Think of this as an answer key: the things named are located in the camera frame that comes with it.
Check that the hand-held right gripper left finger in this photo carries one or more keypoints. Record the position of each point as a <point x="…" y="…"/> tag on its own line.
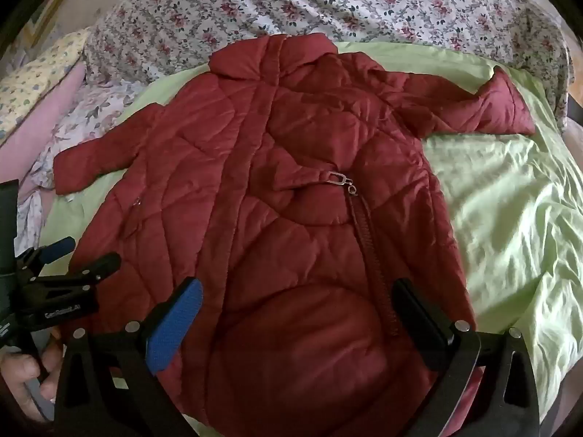
<point x="177" y="323"/>

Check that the person's left hand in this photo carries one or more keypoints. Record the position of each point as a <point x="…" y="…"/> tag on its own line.
<point x="20" y="375"/>

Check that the red quilted blanket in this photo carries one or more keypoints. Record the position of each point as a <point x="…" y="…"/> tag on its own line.
<point x="273" y="168"/>

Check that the large rose print pillow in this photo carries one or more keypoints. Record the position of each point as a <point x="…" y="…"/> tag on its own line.
<point x="91" y="104"/>

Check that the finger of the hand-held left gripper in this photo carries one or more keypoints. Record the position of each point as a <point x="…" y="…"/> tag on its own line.
<point x="57" y="248"/>
<point x="98" y="266"/>

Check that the small rose print duvet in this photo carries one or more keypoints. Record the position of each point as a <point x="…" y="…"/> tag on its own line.
<point x="319" y="0"/>

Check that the pink pillow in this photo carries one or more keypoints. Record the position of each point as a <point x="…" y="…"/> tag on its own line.
<point x="41" y="123"/>

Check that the yellow floral pillow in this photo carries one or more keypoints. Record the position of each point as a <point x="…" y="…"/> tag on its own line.
<point x="32" y="82"/>

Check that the light green bed sheet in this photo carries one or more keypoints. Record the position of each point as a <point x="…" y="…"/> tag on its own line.
<point x="501" y="200"/>

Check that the gold framed wall picture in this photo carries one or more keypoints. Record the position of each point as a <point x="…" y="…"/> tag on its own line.
<point x="32" y="32"/>

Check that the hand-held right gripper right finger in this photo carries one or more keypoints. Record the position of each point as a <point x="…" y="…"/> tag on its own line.
<point x="423" y="323"/>

